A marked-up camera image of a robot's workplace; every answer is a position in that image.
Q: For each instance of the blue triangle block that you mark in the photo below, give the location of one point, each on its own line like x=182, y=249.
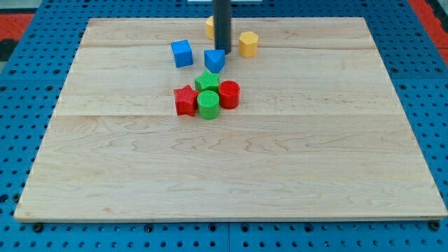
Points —
x=214, y=60

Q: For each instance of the wooden board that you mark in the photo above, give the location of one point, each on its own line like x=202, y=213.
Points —
x=319, y=133

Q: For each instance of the green cylinder block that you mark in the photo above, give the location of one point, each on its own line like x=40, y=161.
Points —
x=208, y=104

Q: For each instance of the red cylinder block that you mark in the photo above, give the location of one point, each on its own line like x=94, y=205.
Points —
x=229, y=93

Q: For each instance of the red star block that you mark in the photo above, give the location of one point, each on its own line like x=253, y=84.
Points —
x=186, y=101

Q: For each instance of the green star block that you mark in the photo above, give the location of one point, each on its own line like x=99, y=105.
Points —
x=207, y=81

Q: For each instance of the blue cube block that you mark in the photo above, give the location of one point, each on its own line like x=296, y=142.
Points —
x=183, y=55

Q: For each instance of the yellow hexagon block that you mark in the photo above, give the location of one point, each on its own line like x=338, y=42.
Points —
x=248, y=44

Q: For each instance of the yellow block behind rod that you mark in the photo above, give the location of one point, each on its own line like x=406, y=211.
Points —
x=210, y=28

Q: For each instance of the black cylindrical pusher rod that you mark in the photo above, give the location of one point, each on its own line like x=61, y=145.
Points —
x=222, y=25

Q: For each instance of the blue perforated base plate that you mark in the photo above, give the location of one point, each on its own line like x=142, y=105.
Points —
x=34, y=75

